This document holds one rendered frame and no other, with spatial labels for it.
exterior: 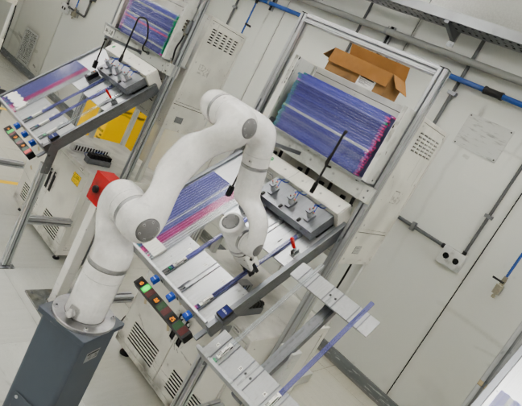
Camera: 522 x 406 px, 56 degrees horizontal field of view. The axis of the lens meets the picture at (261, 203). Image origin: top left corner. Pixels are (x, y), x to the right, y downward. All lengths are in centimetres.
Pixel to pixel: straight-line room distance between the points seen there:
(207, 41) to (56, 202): 133
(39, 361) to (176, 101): 187
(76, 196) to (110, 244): 163
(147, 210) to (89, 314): 37
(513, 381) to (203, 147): 117
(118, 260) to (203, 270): 57
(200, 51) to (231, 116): 171
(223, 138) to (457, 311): 235
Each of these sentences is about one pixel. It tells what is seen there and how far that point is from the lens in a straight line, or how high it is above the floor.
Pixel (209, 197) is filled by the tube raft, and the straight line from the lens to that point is 219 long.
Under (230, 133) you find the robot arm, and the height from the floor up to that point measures 139.
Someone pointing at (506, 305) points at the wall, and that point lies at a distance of 331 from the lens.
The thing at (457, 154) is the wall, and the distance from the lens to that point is 345.
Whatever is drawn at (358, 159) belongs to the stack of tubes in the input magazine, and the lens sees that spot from 198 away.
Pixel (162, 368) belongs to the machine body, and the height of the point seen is 18.
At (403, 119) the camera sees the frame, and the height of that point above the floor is 166.
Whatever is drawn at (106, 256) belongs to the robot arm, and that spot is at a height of 93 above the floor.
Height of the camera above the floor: 157
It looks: 13 degrees down
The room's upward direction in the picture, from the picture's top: 28 degrees clockwise
